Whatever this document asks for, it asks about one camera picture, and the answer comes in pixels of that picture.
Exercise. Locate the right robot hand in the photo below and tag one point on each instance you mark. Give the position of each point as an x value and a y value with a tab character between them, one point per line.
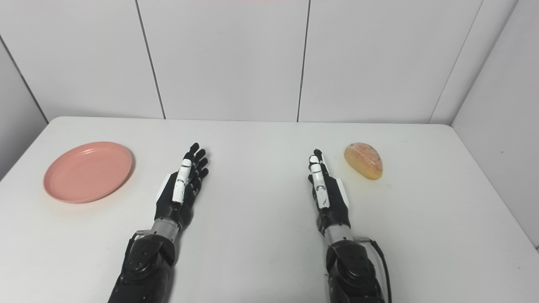
330	202

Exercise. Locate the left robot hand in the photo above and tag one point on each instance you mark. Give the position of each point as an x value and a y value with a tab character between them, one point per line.
182	198

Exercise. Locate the bread roll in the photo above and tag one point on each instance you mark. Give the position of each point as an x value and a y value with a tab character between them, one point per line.
364	159

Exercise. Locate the pink plate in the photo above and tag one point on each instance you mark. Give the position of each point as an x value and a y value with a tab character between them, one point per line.
87	171

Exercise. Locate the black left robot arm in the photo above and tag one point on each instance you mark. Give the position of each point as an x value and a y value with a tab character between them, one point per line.
147	265

